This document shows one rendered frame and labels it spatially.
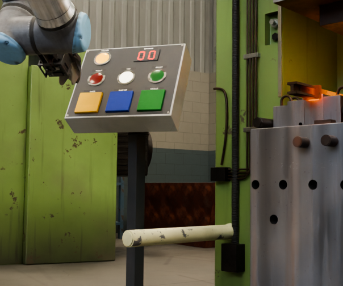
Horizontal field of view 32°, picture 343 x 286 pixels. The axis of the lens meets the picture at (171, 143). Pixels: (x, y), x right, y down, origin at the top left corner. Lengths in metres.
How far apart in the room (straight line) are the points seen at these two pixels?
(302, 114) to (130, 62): 0.58
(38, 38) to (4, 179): 4.78
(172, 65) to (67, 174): 4.46
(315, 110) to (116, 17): 9.27
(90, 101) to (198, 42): 9.90
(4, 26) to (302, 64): 0.95
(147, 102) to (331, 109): 0.52
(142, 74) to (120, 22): 8.95
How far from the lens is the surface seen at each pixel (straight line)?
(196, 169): 11.33
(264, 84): 1.87
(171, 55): 1.86
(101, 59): 1.94
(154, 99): 1.75
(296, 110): 1.64
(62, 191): 6.19
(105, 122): 1.80
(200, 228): 1.78
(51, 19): 1.34
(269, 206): 1.60
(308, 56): 1.99
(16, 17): 1.46
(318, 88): 1.59
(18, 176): 6.17
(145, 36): 11.00
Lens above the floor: 0.75
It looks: 4 degrees up
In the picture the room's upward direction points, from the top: 1 degrees clockwise
